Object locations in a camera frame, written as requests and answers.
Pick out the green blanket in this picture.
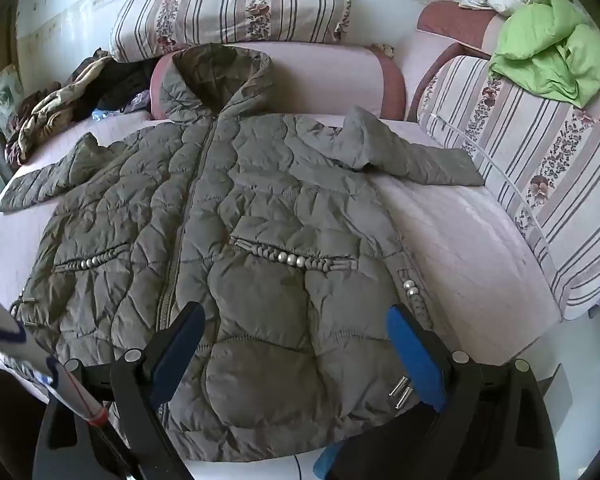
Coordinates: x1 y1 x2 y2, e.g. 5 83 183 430
489 0 600 108

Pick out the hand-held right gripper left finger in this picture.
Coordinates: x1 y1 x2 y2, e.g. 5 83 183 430
32 302 206 480

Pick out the floral print pillow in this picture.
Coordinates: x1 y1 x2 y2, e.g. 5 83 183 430
0 65 26 136

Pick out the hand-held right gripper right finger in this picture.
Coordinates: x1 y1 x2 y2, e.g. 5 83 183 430
330 304 568 480

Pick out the striped floral back cushion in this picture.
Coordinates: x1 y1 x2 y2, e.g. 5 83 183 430
109 0 352 63

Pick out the striped floral long cushion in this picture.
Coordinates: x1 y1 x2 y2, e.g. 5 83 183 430
417 55 600 321

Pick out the dark clothes pile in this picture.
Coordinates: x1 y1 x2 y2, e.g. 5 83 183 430
75 57 153 113

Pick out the beige maroon patterned cloth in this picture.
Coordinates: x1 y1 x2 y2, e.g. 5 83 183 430
5 50 113 166

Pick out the pink bed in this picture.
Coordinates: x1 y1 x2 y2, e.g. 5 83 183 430
0 110 563 480

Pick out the olive quilted jacket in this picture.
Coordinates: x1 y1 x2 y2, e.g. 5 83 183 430
0 44 486 463

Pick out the thin white curved wire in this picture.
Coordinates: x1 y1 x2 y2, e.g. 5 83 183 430
427 112 553 261

